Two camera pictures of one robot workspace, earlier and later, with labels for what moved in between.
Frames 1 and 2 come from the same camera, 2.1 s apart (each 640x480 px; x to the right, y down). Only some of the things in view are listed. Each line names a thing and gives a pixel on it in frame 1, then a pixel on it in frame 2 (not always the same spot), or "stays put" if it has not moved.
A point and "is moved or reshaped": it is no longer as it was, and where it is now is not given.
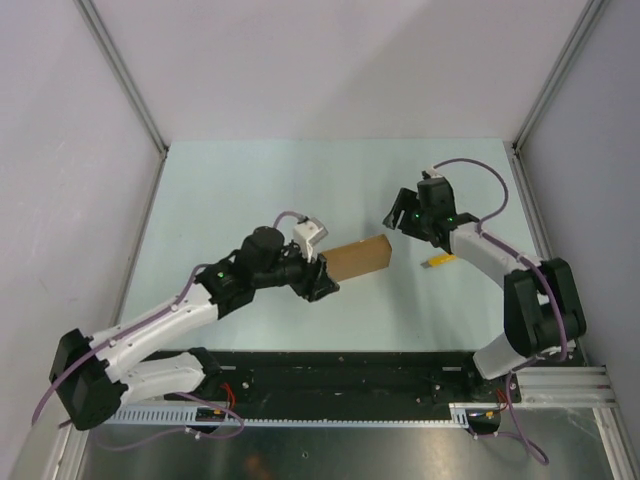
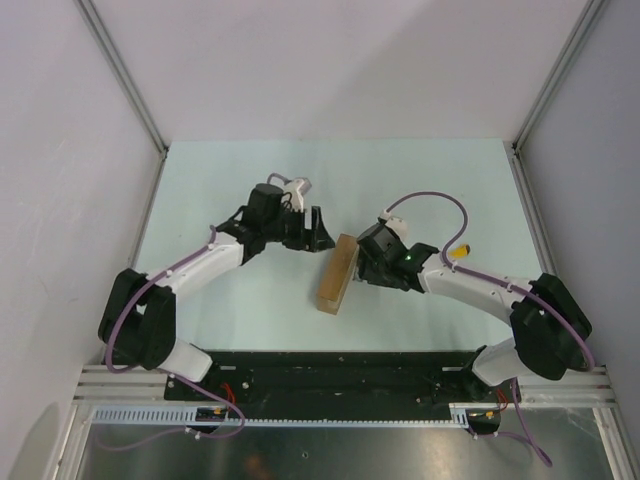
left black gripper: (314, 283) → (305, 237)
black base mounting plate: (416, 379) stays put
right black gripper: (406, 200) → (365, 272)
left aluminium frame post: (123, 74) stays put
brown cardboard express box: (364, 256) is moved or reshaped
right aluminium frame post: (593, 9) stays put
